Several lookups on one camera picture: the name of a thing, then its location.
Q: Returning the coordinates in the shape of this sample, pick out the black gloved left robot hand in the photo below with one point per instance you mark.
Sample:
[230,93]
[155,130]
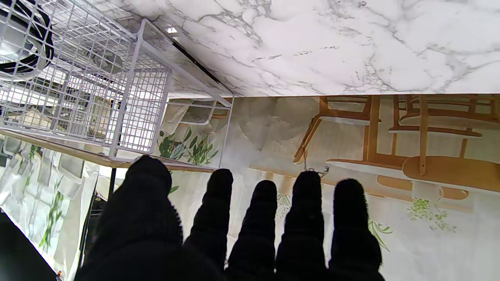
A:
[234,242]

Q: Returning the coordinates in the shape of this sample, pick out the printed room scene backdrop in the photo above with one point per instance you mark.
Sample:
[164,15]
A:
[351,175]

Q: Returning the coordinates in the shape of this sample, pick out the black metal stand post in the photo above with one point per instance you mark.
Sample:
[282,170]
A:
[97,218]

